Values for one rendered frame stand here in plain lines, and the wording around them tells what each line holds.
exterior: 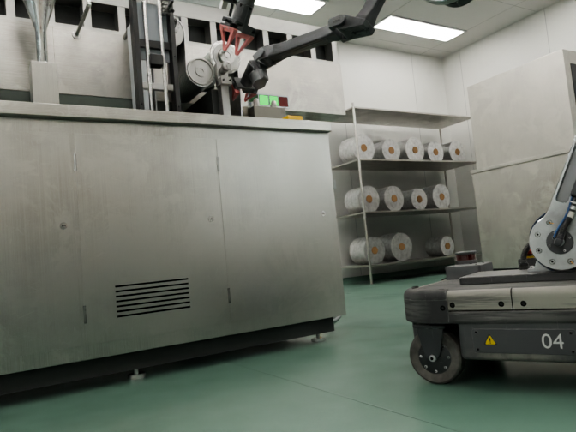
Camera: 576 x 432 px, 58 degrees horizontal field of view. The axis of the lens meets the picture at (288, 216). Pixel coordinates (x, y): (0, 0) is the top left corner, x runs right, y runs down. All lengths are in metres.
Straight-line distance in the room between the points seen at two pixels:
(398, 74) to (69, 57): 5.00
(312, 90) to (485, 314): 1.96
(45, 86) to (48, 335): 0.95
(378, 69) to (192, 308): 5.25
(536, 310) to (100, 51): 2.05
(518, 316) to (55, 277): 1.30
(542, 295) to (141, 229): 1.21
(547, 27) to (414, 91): 1.62
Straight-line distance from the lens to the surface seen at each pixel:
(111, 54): 2.59
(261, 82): 2.21
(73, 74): 2.52
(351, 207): 5.55
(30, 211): 1.76
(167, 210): 1.84
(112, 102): 2.52
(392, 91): 6.77
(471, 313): 1.34
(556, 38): 6.62
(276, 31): 3.01
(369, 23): 2.03
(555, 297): 1.30
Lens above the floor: 0.36
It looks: 4 degrees up
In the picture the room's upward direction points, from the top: 5 degrees counter-clockwise
